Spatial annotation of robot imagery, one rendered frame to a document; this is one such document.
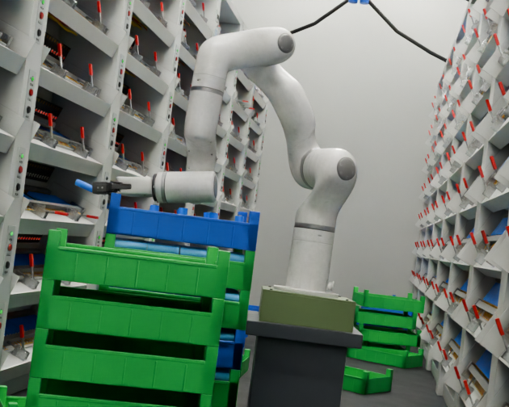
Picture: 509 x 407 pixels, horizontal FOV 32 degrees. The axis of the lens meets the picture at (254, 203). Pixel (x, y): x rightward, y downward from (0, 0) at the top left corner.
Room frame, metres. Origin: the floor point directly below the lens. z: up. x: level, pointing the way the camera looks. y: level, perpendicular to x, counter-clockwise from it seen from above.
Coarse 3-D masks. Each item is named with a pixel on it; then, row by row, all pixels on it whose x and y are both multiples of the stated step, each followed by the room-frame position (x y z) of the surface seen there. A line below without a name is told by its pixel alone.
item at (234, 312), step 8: (104, 288) 1.75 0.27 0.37; (112, 288) 1.75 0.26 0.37; (120, 288) 1.76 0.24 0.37; (160, 296) 1.77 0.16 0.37; (168, 296) 1.77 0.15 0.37; (176, 296) 1.77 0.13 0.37; (184, 296) 1.77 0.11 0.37; (192, 296) 1.78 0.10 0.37; (240, 296) 1.79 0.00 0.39; (248, 296) 1.79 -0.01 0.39; (224, 304) 1.79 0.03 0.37; (232, 304) 1.79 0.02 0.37; (240, 304) 1.79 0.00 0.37; (248, 304) 1.79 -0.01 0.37; (224, 312) 1.79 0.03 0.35; (232, 312) 1.79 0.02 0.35; (240, 312) 1.79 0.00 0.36; (224, 320) 1.79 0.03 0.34; (232, 320) 1.79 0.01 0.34; (240, 320) 1.79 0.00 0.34; (232, 328) 1.79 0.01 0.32; (240, 328) 1.79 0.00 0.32
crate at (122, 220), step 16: (112, 208) 1.75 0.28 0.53; (128, 208) 1.76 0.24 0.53; (112, 224) 1.75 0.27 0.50; (128, 224) 1.76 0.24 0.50; (144, 224) 1.76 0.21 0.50; (160, 224) 1.77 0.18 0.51; (176, 224) 1.77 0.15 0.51; (192, 224) 1.77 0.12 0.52; (208, 224) 1.78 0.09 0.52; (224, 224) 1.78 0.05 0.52; (240, 224) 1.79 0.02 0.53; (256, 224) 1.79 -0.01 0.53; (176, 240) 1.77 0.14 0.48; (192, 240) 1.78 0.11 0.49; (208, 240) 1.78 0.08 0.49; (224, 240) 1.78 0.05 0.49; (240, 240) 1.79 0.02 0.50; (256, 240) 1.79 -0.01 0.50
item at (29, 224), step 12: (36, 180) 2.74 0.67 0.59; (60, 192) 2.84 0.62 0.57; (24, 204) 2.23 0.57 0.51; (72, 204) 2.82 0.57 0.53; (84, 204) 2.83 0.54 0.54; (24, 216) 2.28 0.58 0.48; (36, 216) 2.38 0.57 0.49; (48, 216) 2.48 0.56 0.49; (60, 216) 2.59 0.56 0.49; (84, 216) 2.83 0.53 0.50; (24, 228) 2.29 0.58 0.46; (36, 228) 2.37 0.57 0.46; (48, 228) 2.46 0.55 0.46; (60, 228) 2.54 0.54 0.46; (72, 228) 2.64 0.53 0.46; (84, 228) 2.75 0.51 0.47
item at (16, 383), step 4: (20, 376) 2.48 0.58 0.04; (24, 376) 2.51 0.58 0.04; (28, 376) 2.54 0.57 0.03; (8, 380) 2.40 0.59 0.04; (12, 380) 2.43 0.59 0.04; (16, 380) 2.46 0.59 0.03; (20, 380) 2.48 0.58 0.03; (24, 380) 2.51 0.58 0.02; (0, 384) 2.35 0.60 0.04; (4, 384) 2.38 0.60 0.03; (8, 384) 2.40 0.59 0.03; (12, 384) 2.43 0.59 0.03; (16, 384) 2.46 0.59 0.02; (20, 384) 2.49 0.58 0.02; (24, 384) 2.52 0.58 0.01; (8, 388) 2.41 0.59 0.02; (12, 388) 2.43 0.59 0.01; (16, 388) 2.46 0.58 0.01; (20, 388) 2.49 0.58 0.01; (24, 388) 2.52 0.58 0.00; (8, 392) 2.41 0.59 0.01; (12, 392) 2.44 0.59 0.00
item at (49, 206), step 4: (32, 200) 2.43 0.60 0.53; (36, 200) 2.47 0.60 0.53; (28, 204) 2.39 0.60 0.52; (40, 204) 2.47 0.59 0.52; (44, 204) 2.50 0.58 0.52; (48, 204) 2.53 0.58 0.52; (52, 204) 2.55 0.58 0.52; (56, 204) 2.60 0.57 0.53; (60, 204) 2.64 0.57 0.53; (64, 204) 2.69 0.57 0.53; (48, 208) 2.54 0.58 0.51; (52, 208) 2.57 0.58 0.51; (56, 208) 2.60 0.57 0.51; (60, 208) 2.63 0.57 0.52; (64, 208) 2.66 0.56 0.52; (76, 208) 2.76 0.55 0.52; (80, 208) 2.80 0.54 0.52
